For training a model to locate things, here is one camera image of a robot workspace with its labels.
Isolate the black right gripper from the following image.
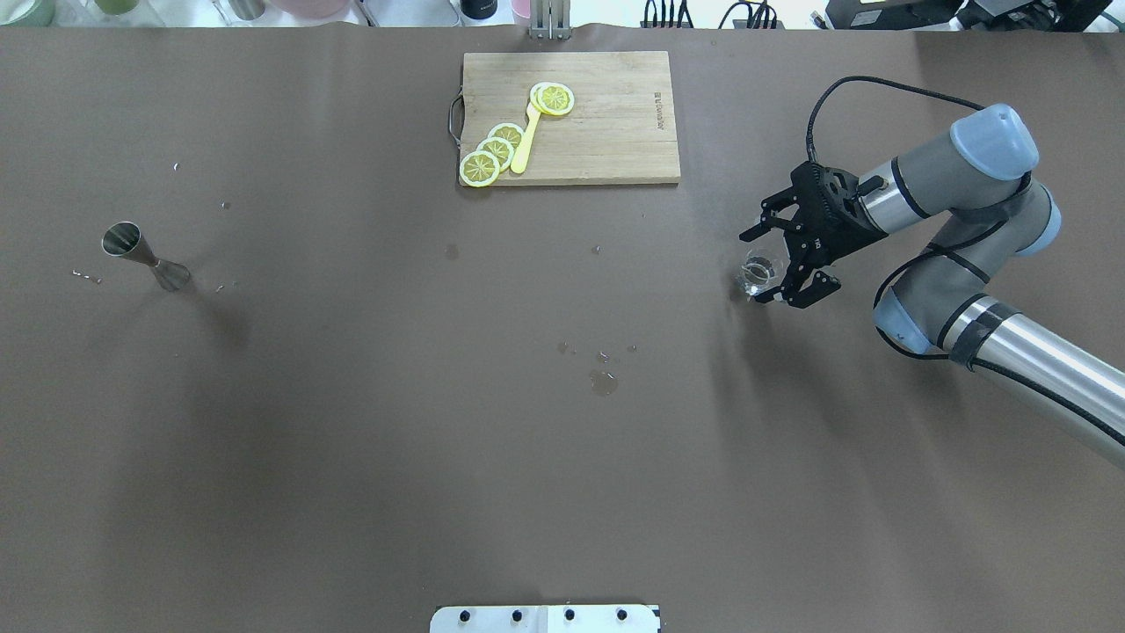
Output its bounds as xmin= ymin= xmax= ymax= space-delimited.
xmin=738 ymin=162 xmax=888 ymax=309

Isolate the small clear glass cup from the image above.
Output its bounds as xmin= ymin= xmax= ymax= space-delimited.
xmin=735 ymin=248 xmax=785 ymax=301

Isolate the steel jigger measuring cup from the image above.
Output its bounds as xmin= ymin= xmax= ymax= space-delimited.
xmin=101 ymin=221 xmax=192 ymax=292

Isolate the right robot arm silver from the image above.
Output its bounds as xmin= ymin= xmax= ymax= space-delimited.
xmin=740 ymin=103 xmax=1122 ymax=465

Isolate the pink cup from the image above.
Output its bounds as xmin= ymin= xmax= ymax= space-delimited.
xmin=509 ymin=0 xmax=531 ymax=25

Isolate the bamboo cutting board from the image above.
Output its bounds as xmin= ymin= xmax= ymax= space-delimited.
xmin=461 ymin=51 xmax=680 ymax=187

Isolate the lemon slice front large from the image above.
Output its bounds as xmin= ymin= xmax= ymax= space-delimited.
xmin=529 ymin=83 xmax=576 ymax=116

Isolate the lemon slice top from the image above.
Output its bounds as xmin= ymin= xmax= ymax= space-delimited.
xmin=458 ymin=150 xmax=503 ymax=188

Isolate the black thermos bottle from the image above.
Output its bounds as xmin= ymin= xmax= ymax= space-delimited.
xmin=456 ymin=0 xmax=498 ymax=21

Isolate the black braided cable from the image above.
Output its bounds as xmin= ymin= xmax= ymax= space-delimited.
xmin=806 ymin=76 xmax=986 ymax=168

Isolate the aluminium frame post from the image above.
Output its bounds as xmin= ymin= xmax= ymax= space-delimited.
xmin=529 ymin=0 xmax=573 ymax=40

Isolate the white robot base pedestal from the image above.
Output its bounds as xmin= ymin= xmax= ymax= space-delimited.
xmin=429 ymin=604 xmax=663 ymax=632

